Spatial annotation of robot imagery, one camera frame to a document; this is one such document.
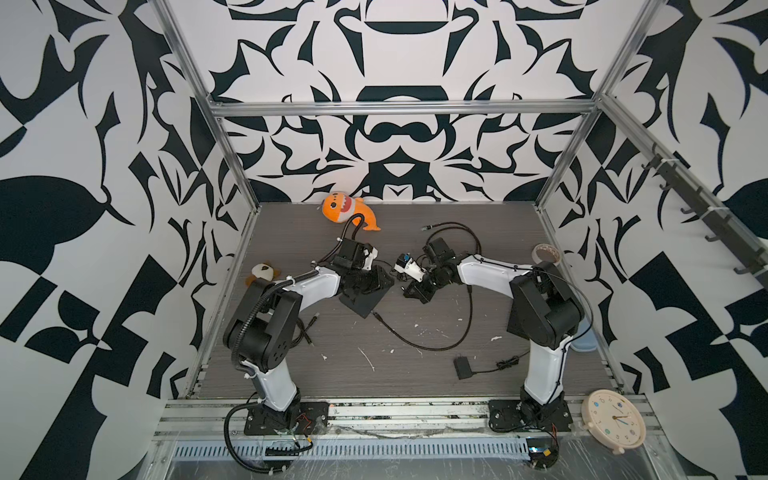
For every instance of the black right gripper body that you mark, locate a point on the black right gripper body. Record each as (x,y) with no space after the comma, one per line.
(434,277)

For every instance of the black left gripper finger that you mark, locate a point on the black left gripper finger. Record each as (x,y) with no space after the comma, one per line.
(349,287)
(376,279)

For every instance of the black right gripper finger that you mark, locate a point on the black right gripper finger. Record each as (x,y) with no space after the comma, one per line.
(426,294)
(411,291)

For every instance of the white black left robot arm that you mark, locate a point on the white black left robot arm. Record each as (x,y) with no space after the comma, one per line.
(260,333)

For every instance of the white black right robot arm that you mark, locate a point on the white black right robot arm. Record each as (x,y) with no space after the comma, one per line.
(545,310)

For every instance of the orange plush fish toy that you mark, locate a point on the orange plush fish toy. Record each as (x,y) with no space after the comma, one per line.
(339,207)

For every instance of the small brown plush toy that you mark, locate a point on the small brown plush toy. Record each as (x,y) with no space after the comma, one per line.
(262,271)

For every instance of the white double-sided tape roll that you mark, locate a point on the white double-sided tape roll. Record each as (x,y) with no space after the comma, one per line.
(545,252)

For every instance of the blue glasses case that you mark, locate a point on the blue glasses case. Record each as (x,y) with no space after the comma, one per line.
(585,339)

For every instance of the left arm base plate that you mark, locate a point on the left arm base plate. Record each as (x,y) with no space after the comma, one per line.
(300,417)

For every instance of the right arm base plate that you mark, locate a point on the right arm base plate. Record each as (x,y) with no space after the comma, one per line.
(507,416)

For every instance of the aluminium frame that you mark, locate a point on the aluminium frame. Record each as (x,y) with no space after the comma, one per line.
(543,101)

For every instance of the cream round wall clock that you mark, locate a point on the cream round wall clock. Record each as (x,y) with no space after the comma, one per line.
(613,420)

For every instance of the grey wall hook rail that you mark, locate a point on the grey wall hook rail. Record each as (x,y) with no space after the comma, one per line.
(700,203)

